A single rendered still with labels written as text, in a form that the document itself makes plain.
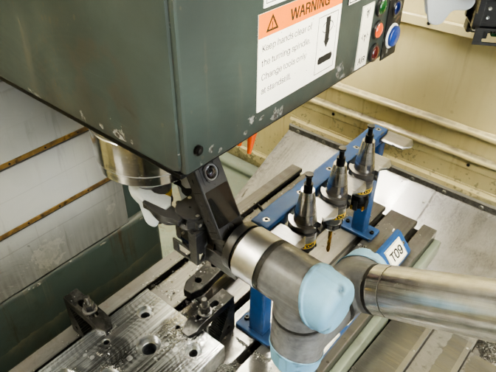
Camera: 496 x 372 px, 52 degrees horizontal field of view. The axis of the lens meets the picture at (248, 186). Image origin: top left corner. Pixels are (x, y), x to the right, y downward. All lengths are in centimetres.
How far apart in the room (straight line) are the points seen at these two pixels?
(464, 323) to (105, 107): 48
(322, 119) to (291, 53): 129
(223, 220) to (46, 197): 65
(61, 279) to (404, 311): 97
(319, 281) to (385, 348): 79
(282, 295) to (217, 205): 15
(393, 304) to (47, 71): 52
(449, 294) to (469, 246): 99
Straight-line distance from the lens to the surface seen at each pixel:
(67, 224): 133
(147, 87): 47
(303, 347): 69
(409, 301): 70
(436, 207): 171
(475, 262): 163
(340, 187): 100
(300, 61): 59
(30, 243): 130
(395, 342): 141
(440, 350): 146
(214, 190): 66
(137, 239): 155
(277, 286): 63
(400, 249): 136
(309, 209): 92
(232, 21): 48
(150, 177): 68
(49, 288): 143
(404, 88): 165
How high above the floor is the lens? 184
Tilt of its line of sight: 37 degrees down
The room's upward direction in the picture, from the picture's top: 1 degrees clockwise
